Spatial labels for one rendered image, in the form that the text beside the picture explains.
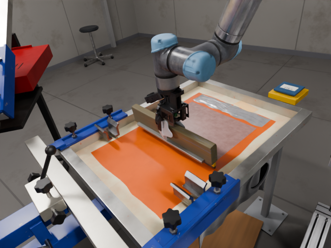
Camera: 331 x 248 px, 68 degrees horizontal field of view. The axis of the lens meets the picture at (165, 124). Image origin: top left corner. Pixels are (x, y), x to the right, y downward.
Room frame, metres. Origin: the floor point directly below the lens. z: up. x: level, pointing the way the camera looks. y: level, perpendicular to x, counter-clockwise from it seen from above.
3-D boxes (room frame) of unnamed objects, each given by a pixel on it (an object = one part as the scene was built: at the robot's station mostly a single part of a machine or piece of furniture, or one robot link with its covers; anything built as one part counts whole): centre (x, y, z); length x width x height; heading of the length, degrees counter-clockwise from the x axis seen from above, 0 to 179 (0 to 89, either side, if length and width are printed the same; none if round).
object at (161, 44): (0.69, -0.03, 1.30); 0.09 x 0.08 x 0.11; 38
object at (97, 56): (4.70, 1.16, 0.32); 0.60 x 0.57 x 0.64; 49
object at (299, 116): (0.75, -0.07, 0.97); 0.79 x 0.58 x 0.04; 127
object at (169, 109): (0.69, -0.03, 1.14); 0.09 x 0.08 x 0.12; 37
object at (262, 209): (1.00, -0.59, 0.48); 0.22 x 0.22 x 0.96; 37
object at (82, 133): (0.82, 0.29, 0.97); 0.30 x 0.05 x 0.07; 127
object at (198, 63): (0.62, -0.10, 1.29); 0.11 x 0.11 x 0.08; 38
